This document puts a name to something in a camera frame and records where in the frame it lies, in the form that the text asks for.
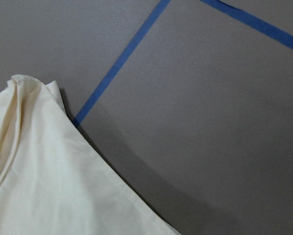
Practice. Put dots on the beige long sleeve shirt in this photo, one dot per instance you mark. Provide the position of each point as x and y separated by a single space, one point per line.
52 182

